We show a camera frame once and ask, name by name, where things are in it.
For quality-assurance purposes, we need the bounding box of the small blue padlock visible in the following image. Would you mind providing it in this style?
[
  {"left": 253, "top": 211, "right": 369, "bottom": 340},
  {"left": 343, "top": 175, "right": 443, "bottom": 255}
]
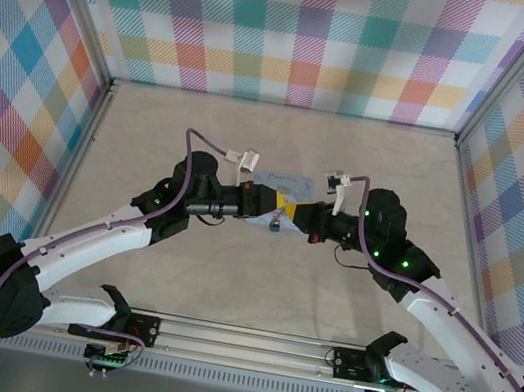
[{"left": 267, "top": 210, "right": 285, "bottom": 235}]

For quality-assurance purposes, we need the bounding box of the control board with green connector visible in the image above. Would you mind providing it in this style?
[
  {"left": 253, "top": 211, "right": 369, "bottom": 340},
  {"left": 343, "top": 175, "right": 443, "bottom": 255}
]
[{"left": 81, "top": 340, "right": 135, "bottom": 380}]

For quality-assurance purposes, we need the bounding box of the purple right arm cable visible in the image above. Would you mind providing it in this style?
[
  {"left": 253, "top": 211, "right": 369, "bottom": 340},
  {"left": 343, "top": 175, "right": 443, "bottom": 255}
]
[{"left": 308, "top": 171, "right": 524, "bottom": 392}]

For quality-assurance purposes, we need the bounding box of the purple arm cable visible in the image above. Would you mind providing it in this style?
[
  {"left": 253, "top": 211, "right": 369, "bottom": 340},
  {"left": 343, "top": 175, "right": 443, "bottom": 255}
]
[
  {"left": 308, "top": 171, "right": 524, "bottom": 392},
  {"left": 0, "top": 97, "right": 233, "bottom": 388}
]

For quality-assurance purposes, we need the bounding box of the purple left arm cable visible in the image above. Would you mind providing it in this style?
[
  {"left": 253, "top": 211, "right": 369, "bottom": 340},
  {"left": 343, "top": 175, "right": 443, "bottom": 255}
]
[{"left": 0, "top": 97, "right": 233, "bottom": 388}]

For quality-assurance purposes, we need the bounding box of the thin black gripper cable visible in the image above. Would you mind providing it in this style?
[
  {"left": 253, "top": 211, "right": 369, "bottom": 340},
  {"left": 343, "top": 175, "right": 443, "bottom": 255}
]
[
  {"left": 332, "top": 246, "right": 376, "bottom": 274},
  {"left": 194, "top": 210, "right": 228, "bottom": 229}
]

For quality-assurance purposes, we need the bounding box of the aluminium frame side rail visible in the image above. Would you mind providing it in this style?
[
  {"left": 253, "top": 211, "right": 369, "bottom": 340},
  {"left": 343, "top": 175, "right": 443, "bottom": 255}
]
[
  {"left": 0, "top": 58, "right": 124, "bottom": 392},
  {"left": 420, "top": 136, "right": 524, "bottom": 345}
]

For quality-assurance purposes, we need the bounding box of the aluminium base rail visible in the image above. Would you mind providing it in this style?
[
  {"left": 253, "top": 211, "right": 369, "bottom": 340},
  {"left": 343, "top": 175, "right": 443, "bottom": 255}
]
[{"left": 34, "top": 291, "right": 423, "bottom": 392}]

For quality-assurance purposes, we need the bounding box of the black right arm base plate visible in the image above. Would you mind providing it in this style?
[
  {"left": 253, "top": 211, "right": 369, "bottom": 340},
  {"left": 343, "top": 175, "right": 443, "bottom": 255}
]
[{"left": 329, "top": 344, "right": 371, "bottom": 384}]

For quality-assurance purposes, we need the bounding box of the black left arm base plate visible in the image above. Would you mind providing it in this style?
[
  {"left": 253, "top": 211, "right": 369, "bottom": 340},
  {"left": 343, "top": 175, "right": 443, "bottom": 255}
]
[{"left": 122, "top": 311, "right": 164, "bottom": 349}]

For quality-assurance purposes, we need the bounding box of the grey slotted cable duct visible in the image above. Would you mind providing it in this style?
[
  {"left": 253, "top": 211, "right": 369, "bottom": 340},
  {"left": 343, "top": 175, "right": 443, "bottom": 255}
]
[{"left": 0, "top": 331, "right": 346, "bottom": 392}]

